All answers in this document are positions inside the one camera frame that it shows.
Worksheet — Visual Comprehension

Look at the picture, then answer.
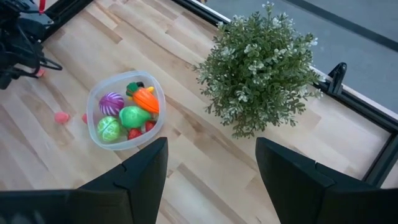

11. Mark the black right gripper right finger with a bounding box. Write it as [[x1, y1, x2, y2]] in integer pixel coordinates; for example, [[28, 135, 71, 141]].
[[255, 136, 398, 224]]

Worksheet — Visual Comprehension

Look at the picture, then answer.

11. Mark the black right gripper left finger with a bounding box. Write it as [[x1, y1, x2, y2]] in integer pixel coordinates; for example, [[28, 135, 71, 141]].
[[0, 136, 169, 224]]

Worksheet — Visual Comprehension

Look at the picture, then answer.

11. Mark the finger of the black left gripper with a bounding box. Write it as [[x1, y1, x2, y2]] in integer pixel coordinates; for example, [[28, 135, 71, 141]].
[[39, 57, 63, 71], [12, 70, 40, 80]]

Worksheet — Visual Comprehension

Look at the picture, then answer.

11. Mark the green toy cabbage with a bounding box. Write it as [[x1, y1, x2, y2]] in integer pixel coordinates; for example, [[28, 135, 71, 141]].
[[96, 116, 123, 143]]

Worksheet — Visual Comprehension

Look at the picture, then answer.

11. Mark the purple striped toy vegetable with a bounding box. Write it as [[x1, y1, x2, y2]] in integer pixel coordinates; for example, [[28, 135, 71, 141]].
[[98, 91, 125, 116]]

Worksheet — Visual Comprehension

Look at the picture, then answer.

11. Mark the green toy pear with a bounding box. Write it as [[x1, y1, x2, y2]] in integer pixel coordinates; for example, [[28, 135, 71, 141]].
[[119, 105, 152, 129]]

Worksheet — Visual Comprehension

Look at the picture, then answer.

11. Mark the orange toy carrot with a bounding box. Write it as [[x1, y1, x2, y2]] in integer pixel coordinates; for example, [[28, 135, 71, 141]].
[[126, 82, 160, 114]]

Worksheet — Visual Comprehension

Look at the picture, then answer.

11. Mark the clear plastic tupperware container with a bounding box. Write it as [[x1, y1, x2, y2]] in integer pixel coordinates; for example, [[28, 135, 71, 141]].
[[86, 70, 167, 151]]

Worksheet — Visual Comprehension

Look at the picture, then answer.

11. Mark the potted green artificial plant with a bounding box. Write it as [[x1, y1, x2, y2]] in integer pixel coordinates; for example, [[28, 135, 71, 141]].
[[192, 1, 326, 139]]

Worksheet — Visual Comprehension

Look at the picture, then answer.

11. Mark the black aluminium table frame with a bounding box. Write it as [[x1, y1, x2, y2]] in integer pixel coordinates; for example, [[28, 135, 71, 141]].
[[40, 0, 398, 187]]

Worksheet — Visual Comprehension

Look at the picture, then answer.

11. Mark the black corner bracket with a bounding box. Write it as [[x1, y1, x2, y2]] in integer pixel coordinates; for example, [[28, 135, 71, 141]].
[[326, 62, 348, 96]]

